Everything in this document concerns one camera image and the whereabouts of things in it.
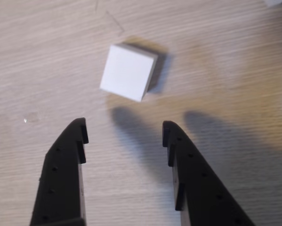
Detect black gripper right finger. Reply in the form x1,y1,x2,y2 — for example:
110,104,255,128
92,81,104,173
162,120,258,226

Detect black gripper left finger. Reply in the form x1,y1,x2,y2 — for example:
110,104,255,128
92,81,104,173
29,117,89,226

